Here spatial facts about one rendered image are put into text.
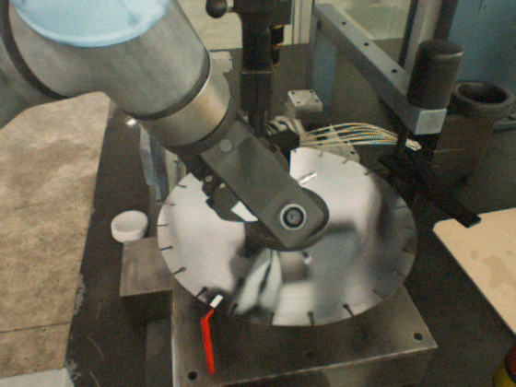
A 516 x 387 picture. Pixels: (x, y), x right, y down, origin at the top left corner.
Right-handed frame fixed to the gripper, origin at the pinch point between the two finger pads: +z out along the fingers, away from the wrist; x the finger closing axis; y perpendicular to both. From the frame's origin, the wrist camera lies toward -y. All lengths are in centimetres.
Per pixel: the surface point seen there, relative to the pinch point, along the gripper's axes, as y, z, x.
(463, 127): 4, 33, -39
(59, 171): 154, 114, 68
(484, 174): -2, 52, -43
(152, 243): 16.2, 13.2, 17.7
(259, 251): -2.1, 1.5, 4.1
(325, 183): 2.8, 10.0, -8.7
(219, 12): 9.2, -19.5, -7.9
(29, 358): 54, 76, 92
